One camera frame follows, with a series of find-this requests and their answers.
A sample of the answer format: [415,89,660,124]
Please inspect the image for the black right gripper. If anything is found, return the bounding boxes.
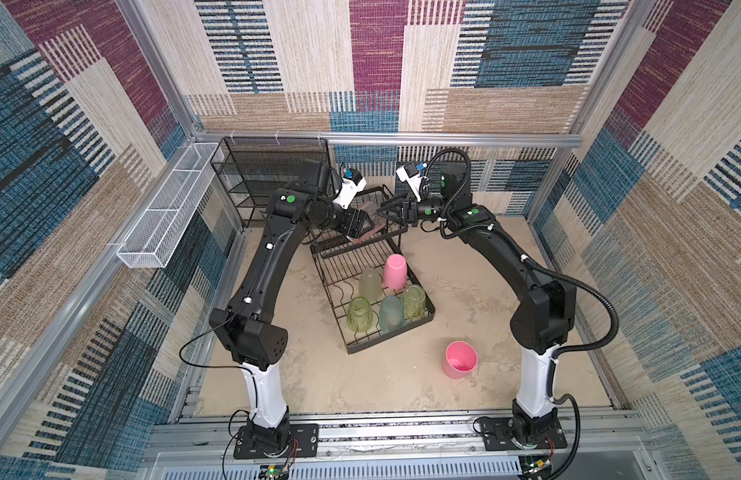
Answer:
[377,189,453,227]

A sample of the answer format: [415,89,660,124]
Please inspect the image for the pink cup edge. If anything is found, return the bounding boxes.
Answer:
[383,254,408,290]

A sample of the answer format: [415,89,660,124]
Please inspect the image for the pale green translucent cup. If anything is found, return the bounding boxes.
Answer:
[358,269,384,303]

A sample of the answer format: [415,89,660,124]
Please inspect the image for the bright green translucent cup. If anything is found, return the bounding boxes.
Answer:
[402,284,428,322]

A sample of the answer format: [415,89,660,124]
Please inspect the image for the teal translucent cup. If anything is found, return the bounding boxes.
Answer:
[379,296,406,333]

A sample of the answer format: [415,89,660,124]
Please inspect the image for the opaque pink cup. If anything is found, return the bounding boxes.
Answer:
[443,341,479,379]

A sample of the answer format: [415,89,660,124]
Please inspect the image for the translucent pink cup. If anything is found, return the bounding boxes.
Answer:
[352,201,387,244]

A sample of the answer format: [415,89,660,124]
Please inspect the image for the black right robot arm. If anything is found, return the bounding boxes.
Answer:
[381,164,577,420]

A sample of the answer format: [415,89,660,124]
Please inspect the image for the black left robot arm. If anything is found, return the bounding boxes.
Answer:
[210,160,370,443]

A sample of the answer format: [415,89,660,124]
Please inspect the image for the black mesh shelf unit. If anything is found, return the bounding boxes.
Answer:
[210,137,330,228]

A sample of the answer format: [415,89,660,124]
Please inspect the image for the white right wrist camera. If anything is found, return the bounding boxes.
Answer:
[396,162,428,201]

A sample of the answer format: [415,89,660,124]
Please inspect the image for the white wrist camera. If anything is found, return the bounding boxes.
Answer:
[334,168,366,209]
[396,162,428,201]

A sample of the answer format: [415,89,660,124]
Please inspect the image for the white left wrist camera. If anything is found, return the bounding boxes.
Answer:
[334,168,366,209]

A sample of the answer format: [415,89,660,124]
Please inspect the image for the black corrugated cable conduit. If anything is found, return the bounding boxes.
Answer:
[421,147,621,480]

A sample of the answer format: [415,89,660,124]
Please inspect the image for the black wire dish rack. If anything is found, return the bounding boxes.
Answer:
[310,221,436,355]

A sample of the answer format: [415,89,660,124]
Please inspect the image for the white wire wall basket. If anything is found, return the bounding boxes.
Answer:
[116,143,218,269]

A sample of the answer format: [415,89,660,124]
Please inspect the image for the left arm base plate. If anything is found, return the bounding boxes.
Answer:
[232,423,320,460]

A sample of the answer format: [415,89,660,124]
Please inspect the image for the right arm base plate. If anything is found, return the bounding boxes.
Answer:
[477,412,573,451]

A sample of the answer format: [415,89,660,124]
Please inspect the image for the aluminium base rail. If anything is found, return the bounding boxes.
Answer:
[136,408,668,479]

